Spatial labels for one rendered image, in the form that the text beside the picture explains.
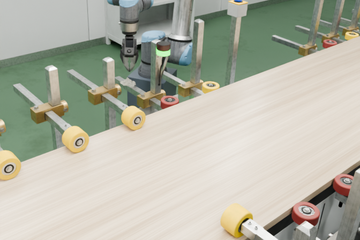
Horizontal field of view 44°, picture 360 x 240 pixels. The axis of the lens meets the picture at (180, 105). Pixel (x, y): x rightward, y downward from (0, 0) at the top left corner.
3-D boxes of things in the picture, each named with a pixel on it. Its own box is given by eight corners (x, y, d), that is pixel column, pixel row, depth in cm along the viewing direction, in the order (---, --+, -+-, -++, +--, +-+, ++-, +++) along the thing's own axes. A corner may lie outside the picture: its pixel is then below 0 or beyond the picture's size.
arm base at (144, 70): (133, 75, 286) (133, 61, 281) (144, 65, 302) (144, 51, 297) (160, 81, 281) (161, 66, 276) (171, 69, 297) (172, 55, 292)
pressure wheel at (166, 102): (156, 120, 200) (156, 97, 194) (170, 115, 205) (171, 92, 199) (167, 128, 195) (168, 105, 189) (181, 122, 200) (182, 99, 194)
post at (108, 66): (106, 154, 205) (102, 57, 183) (112, 151, 208) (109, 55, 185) (110, 158, 203) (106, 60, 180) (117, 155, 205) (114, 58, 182)
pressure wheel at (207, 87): (201, 109, 211) (202, 87, 205) (200, 101, 218) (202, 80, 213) (217, 110, 211) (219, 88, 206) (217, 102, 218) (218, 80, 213)
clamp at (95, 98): (87, 100, 188) (86, 89, 185) (114, 91, 196) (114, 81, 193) (95, 106, 184) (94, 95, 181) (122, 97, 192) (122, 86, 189)
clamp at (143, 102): (136, 104, 207) (136, 95, 205) (159, 97, 215) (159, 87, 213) (143, 109, 203) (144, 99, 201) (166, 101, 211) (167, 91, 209)
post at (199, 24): (188, 109, 232) (193, 19, 209) (193, 107, 234) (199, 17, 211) (193, 112, 229) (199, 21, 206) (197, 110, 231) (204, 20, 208)
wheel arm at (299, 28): (294, 31, 314) (295, 25, 312) (297, 30, 316) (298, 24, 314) (350, 50, 286) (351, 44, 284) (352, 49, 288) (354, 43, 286)
